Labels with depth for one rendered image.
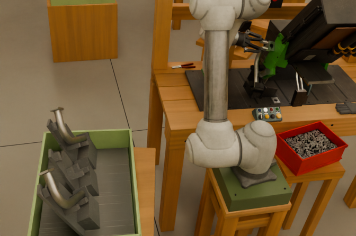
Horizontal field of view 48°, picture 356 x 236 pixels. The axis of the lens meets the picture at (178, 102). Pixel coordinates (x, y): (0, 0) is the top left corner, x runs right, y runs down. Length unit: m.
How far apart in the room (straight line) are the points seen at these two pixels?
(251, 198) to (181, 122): 0.59
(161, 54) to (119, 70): 1.70
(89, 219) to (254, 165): 0.72
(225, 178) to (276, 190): 0.23
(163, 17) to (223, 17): 0.86
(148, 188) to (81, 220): 0.41
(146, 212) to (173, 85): 0.89
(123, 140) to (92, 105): 1.71
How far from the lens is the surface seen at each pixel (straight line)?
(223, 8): 1.61
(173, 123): 2.15
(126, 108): 3.68
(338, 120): 2.51
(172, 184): 2.43
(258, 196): 1.84
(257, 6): 1.64
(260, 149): 1.73
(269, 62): 2.40
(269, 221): 2.04
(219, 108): 1.67
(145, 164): 2.07
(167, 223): 2.72
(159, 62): 2.57
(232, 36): 1.96
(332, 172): 2.29
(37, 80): 4.11
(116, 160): 2.01
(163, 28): 2.46
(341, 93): 2.72
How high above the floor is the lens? 2.28
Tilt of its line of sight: 37 degrees down
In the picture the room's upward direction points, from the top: 6 degrees clockwise
